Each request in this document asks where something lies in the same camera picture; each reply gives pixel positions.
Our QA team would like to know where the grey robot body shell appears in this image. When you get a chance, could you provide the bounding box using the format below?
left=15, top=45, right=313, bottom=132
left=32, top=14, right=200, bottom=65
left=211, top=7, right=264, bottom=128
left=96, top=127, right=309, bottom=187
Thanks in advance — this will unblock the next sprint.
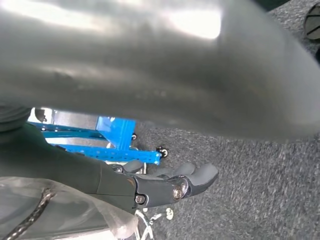
left=0, top=0, right=320, bottom=143

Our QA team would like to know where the clear plastic cover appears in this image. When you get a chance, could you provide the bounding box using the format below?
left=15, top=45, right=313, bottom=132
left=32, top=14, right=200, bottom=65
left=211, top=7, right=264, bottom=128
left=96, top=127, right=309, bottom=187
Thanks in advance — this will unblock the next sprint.
left=0, top=176, right=140, bottom=240

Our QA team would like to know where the blue metal shelf rack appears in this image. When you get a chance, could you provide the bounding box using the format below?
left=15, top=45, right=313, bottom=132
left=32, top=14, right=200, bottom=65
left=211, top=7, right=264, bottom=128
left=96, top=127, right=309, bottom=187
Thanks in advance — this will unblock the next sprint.
left=27, top=115, right=169, bottom=167

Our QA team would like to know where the black braided cable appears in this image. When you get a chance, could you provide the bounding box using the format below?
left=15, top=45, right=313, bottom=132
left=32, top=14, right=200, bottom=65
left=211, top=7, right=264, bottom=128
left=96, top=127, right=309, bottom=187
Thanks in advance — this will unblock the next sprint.
left=2, top=188, right=56, bottom=240

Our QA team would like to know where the ribbed grey right arm sleeve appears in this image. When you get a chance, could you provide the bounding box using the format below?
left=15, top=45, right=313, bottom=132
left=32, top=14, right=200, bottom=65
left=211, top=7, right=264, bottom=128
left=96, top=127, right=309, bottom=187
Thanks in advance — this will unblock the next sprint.
left=0, top=105, right=32, bottom=134

